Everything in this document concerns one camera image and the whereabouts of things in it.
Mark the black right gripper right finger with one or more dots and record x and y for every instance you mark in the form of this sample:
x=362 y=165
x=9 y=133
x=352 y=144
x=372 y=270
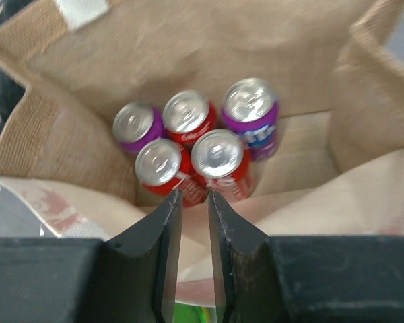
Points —
x=246 y=285

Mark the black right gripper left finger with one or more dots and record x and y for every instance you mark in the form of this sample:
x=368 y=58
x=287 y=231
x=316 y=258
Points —
x=143 y=266

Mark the green Perrier bottle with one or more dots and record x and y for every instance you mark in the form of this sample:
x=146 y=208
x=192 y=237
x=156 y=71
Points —
x=184 y=313

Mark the purple fanta can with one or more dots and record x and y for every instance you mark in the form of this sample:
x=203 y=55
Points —
x=137 y=124
x=250 y=109

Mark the red Coke can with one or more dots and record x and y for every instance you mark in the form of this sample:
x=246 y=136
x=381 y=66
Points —
x=223 y=163
x=163 y=166
x=187 y=116

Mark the black floral cushion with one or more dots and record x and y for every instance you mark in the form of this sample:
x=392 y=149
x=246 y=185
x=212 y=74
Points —
x=10 y=91

